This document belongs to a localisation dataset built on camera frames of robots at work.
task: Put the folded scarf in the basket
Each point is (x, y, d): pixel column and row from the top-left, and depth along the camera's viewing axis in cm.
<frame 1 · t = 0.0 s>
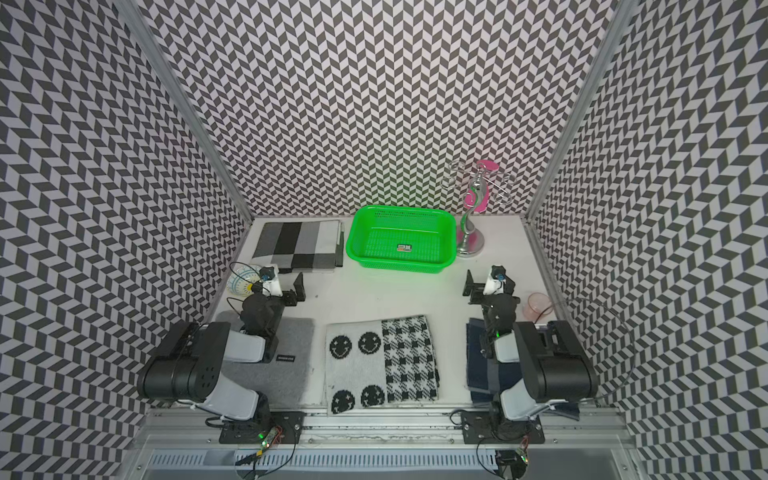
left hand: (286, 275, 91), fingers open
right hand: (483, 275, 90), fingers open
green plastic basket: (401, 239, 114), on the table
smiley checkered folded scarf: (373, 363, 82), point 3 cm above the table
grey folded scarf: (283, 378, 79), point 4 cm above the table
navy striped folded scarf: (479, 382, 80), point 2 cm above the table
black grey block scarf: (301, 247, 111), point 2 cm above the table
patterned small bowl: (241, 280, 79), point 21 cm above the table
pink plastic cup: (538, 305, 95), point 2 cm above the table

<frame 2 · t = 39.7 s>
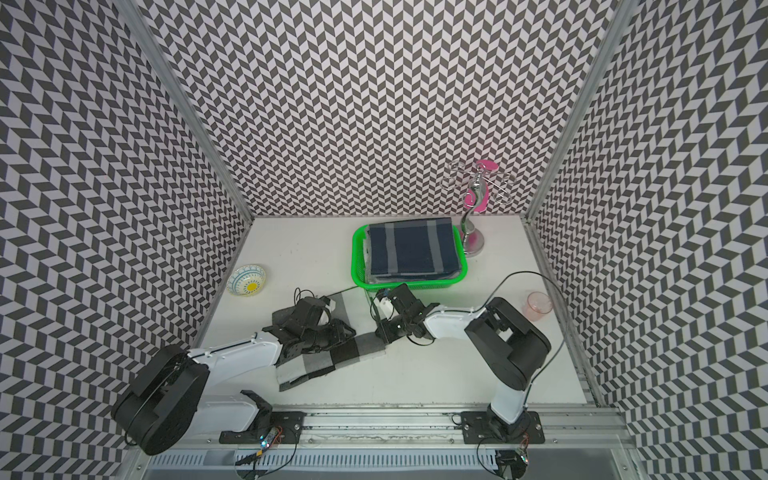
left hand: (350, 339, 87), fingers open
right hand: (379, 337, 89), fingers closed
navy striped folded scarf: (411, 251, 96), point 12 cm above the table
black grey block scarf: (365, 344, 86), point 2 cm above the table
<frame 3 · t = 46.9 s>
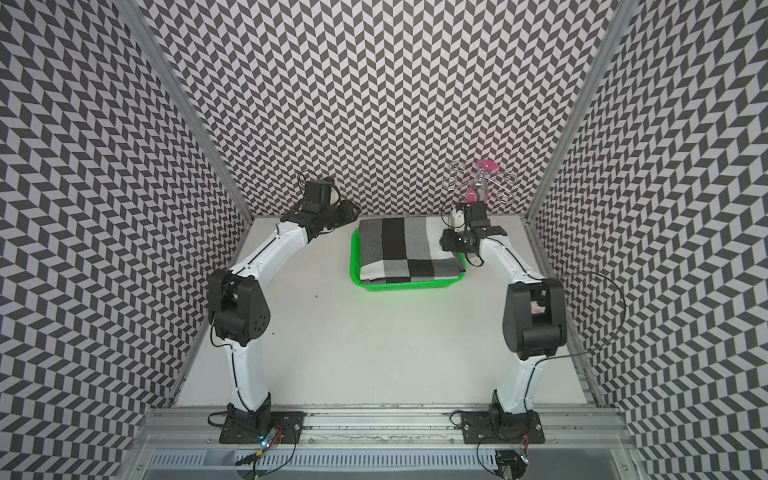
left hand: (358, 212, 92), fingers open
right hand: (448, 244, 94), fingers open
black grey block scarf: (403, 249, 96), point 13 cm above the table
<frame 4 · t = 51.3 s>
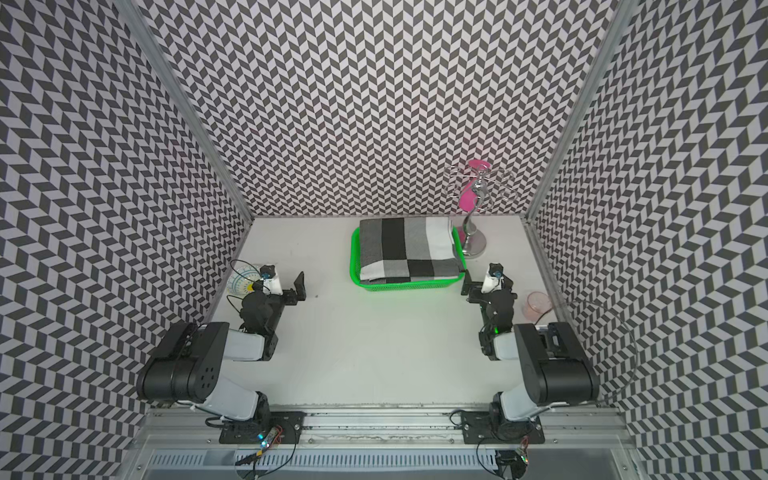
left hand: (287, 274, 91), fingers open
right hand: (481, 275, 91), fingers open
